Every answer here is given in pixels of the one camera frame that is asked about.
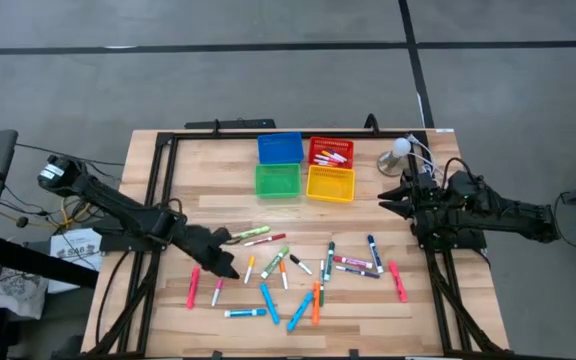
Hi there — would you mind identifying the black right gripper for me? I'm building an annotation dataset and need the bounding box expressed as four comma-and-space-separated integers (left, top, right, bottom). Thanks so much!
377, 171, 445, 224

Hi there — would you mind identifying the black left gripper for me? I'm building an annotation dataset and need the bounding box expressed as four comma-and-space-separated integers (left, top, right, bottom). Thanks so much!
172, 224, 242, 281

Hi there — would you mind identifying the yellow-green highlighter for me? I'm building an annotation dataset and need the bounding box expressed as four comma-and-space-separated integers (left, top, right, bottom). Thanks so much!
231, 225, 272, 241

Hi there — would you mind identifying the thin red marker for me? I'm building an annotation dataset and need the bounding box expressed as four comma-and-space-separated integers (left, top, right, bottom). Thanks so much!
243, 232, 288, 248

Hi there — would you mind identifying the pink highlighter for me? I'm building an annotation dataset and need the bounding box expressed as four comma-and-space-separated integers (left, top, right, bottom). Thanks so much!
387, 260, 409, 304
185, 266, 202, 310

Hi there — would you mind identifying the black cap white marker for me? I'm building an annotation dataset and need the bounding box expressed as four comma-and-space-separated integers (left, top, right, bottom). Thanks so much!
289, 253, 314, 276

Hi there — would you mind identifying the thin purple marker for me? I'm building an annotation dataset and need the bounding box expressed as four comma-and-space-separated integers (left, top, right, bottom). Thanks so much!
335, 264, 382, 280

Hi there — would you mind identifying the dark green Expo marker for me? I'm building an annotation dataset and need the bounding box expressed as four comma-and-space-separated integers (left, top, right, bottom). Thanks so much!
322, 241, 337, 283

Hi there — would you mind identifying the teal highlighter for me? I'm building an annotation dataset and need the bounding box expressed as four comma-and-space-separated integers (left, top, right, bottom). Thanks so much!
259, 282, 281, 326
286, 291, 315, 333

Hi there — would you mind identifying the orange highlighter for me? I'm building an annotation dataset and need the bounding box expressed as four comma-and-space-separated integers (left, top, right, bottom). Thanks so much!
311, 280, 322, 327

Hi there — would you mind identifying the light green Expo marker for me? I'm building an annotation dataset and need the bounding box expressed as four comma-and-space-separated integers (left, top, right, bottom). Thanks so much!
260, 245, 290, 280

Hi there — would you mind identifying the white bulb brass lamp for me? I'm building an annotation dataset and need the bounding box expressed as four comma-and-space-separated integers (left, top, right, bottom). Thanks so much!
376, 137, 413, 178

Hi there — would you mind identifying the blue Expo marker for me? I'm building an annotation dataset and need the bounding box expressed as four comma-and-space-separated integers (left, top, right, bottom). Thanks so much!
366, 234, 385, 275

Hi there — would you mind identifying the teal Expo marker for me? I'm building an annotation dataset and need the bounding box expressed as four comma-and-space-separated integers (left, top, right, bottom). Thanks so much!
223, 308, 268, 319

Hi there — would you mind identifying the yellow plastic basket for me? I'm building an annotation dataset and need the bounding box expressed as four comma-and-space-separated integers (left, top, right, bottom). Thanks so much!
305, 165, 357, 204

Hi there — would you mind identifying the red Expo marker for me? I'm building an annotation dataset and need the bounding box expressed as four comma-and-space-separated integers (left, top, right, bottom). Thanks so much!
332, 255, 374, 270

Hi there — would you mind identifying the green plastic basket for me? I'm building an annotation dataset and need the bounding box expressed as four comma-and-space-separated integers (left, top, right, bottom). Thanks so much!
253, 162, 303, 199

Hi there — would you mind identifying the red plastic basket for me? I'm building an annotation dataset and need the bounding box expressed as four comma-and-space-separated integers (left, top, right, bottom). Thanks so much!
307, 135, 356, 170

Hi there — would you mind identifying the blue plastic basket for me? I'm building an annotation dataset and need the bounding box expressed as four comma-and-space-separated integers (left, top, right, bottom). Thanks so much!
256, 131, 305, 165

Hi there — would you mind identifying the black power strip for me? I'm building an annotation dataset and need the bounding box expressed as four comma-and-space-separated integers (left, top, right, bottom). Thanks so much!
184, 118, 277, 131

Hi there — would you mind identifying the white paper sheet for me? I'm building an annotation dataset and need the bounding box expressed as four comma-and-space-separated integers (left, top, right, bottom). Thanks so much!
49, 228, 104, 295

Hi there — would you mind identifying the printed cloth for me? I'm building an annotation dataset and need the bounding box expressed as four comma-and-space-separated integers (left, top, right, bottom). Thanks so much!
0, 266, 50, 321

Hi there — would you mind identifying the white lamp cable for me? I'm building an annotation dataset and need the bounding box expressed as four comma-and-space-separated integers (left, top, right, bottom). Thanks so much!
407, 133, 442, 181

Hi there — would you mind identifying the black aluminium table frame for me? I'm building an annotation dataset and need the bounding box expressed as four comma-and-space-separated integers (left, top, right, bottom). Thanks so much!
81, 128, 507, 360

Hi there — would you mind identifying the yellow cable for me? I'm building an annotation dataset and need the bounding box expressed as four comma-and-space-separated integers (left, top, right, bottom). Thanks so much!
0, 199, 92, 231

